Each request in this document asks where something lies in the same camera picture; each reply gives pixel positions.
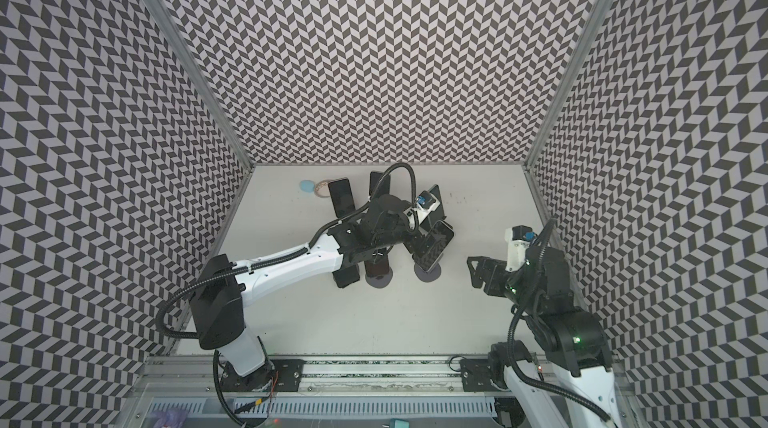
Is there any patterned screen phone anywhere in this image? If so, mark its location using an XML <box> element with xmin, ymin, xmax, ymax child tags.
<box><xmin>411</xmin><ymin>220</ymin><xmax>454</xmax><ymax>273</ymax></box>

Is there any grey round stand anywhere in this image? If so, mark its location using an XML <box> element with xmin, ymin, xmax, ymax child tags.
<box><xmin>365</xmin><ymin>269</ymin><xmax>393</xmax><ymax>289</ymax></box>
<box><xmin>414</xmin><ymin>263</ymin><xmax>442</xmax><ymax>283</ymax></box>

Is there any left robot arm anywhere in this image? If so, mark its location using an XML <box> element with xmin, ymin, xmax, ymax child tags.
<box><xmin>189</xmin><ymin>186</ymin><xmax>453</xmax><ymax>378</ymax></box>

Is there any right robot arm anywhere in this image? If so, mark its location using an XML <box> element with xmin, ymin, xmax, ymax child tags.
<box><xmin>467</xmin><ymin>246</ymin><xmax>622</xmax><ymax>427</ymax></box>

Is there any back right black phone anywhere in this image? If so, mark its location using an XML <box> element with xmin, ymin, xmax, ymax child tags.
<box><xmin>422</xmin><ymin>184</ymin><xmax>446</xmax><ymax>231</ymax></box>

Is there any black phone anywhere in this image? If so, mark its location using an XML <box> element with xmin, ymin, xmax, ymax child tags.
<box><xmin>332</xmin><ymin>265</ymin><xmax>360</xmax><ymax>289</ymax></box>
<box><xmin>328</xmin><ymin>178</ymin><xmax>356</xmax><ymax>219</ymax></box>
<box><xmin>364</xmin><ymin>253</ymin><xmax>391</xmax><ymax>279</ymax></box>
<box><xmin>369</xmin><ymin>171</ymin><xmax>391</xmax><ymax>200</ymax></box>
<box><xmin>422</xmin><ymin>184</ymin><xmax>446</xmax><ymax>231</ymax></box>

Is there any front centre black phone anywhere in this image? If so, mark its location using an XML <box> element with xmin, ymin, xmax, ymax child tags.
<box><xmin>364</xmin><ymin>253</ymin><xmax>391</xmax><ymax>279</ymax></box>

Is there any back centre black phone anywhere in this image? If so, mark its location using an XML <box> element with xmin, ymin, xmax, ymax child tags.
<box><xmin>369</xmin><ymin>171</ymin><xmax>391</xmax><ymax>200</ymax></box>

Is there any front left black phone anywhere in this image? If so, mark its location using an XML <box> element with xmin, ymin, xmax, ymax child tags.
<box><xmin>332</xmin><ymin>265</ymin><xmax>360</xmax><ymax>289</ymax></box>

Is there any back left black phone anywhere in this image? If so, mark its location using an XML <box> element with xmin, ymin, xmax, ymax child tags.
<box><xmin>328</xmin><ymin>178</ymin><xmax>356</xmax><ymax>219</ymax></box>

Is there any light blue round disc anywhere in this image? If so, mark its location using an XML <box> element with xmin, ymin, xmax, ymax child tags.
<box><xmin>299</xmin><ymin>180</ymin><xmax>316</xmax><ymax>194</ymax></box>

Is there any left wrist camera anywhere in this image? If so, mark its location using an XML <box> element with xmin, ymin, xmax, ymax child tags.
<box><xmin>408</xmin><ymin>191</ymin><xmax>440</xmax><ymax>226</ymax></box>

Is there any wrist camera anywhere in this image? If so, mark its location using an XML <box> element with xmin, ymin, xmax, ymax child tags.
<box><xmin>408</xmin><ymin>191</ymin><xmax>440</xmax><ymax>226</ymax></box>
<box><xmin>505</xmin><ymin>225</ymin><xmax>536</xmax><ymax>272</ymax></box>

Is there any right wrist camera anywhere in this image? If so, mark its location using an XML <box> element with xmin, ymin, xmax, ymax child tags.
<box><xmin>505</xmin><ymin>225</ymin><xmax>536</xmax><ymax>272</ymax></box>

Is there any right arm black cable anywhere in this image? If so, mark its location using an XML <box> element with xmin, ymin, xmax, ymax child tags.
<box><xmin>505</xmin><ymin>219</ymin><xmax>619</xmax><ymax>428</ymax></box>

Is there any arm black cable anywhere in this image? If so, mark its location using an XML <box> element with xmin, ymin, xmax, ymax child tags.
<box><xmin>505</xmin><ymin>219</ymin><xmax>619</xmax><ymax>428</ymax></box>
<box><xmin>154</xmin><ymin>162</ymin><xmax>419</xmax><ymax>340</ymax></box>

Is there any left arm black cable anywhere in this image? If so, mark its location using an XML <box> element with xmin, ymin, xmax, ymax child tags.
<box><xmin>154</xmin><ymin>162</ymin><xmax>419</xmax><ymax>340</ymax></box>

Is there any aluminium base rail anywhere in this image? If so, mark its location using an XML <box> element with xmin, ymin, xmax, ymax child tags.
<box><xmin>128</xmin><ymin>355</ymin><xmax>634</xmax><ymax>399</ymax></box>

